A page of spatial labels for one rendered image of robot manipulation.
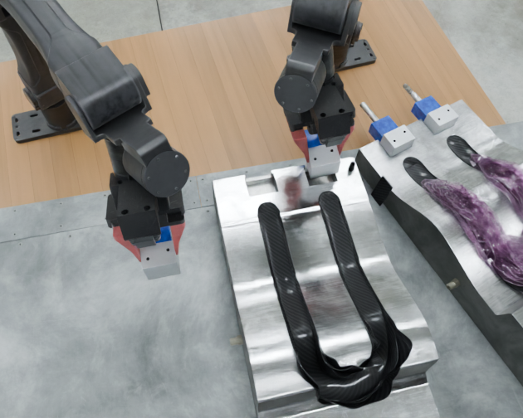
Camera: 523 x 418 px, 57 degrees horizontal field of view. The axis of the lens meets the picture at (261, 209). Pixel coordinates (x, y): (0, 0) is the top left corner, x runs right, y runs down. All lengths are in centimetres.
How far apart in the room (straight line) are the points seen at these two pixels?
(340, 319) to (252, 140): 44
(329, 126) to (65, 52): 33
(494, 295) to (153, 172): 58
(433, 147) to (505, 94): 146
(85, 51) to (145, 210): 19
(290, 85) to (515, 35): 217
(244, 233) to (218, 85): 41
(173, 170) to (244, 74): 59
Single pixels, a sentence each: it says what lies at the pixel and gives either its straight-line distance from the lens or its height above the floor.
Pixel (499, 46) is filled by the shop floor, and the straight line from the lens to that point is 263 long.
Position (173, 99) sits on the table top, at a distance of 107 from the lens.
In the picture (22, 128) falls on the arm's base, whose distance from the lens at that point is 109.
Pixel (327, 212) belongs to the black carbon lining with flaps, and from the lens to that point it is 83.
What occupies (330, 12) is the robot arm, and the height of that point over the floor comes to 120.
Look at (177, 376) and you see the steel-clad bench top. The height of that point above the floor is 80.
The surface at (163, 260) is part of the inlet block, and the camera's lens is 71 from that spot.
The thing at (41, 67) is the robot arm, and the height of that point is 101.
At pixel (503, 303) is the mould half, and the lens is 88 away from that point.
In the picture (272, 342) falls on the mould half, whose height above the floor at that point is 93.
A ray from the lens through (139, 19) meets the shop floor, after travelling 248.
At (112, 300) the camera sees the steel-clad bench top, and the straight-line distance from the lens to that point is 87.
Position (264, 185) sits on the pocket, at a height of 86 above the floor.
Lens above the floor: 161
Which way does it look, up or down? 63 degrees down
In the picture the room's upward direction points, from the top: 5 degrees clockwise
